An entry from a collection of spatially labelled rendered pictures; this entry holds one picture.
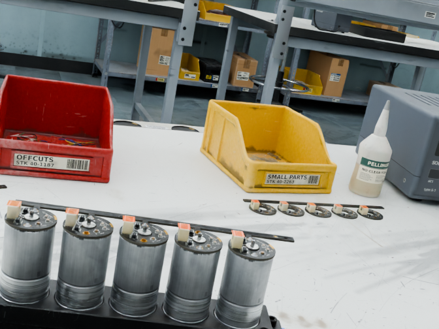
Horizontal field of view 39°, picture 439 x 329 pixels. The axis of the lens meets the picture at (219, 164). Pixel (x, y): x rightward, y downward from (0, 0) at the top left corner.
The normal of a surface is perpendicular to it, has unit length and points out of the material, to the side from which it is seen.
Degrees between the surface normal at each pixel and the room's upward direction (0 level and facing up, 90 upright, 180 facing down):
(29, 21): 90
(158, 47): 90
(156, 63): 89
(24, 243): 90
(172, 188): 0
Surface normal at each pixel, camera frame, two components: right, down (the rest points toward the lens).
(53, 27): 0.32, 0.35
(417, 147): -0.97, -0.11
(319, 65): -0.90, -0.02
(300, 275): 0.18, -0.94
